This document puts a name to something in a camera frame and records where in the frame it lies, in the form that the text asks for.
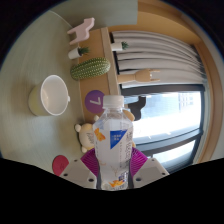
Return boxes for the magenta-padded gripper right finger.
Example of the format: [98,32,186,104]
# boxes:
[129,147,170,189]

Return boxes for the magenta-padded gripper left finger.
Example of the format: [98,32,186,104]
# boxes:
[59,148,100,190]

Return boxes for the clear plastic water bottle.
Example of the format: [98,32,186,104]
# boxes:
[92,94,134,192]

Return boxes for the flat round red coaster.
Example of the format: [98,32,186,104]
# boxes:
[52,154,70,177]

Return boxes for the beige plush mouse toy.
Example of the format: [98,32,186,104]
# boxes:
[74,113,137,154]

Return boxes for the dark-framed window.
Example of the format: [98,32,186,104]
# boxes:
[119,83,205,174]

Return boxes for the black horse figurine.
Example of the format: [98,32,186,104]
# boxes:
[127,95,148,122]

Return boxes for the round purple number sign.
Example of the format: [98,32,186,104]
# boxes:
[84,89,106,115]

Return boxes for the white and yellow cup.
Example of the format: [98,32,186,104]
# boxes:
[28,74,71,117]

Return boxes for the wooden hand model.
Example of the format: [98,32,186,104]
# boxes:
[117,68,161,85]

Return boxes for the tall green cactus ornament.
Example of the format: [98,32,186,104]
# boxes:
[69,57,111,81]

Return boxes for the white pleated curtain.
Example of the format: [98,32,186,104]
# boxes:
[111,30,206,89]

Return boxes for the small plant in white pot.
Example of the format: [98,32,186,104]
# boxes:
[110,40,130,52]
[67,46,90,60]

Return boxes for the pink horse figurine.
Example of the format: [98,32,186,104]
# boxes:
[66,17,96,46]

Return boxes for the grey-green desk partition panel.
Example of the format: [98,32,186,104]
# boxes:
[49,0,139,30]

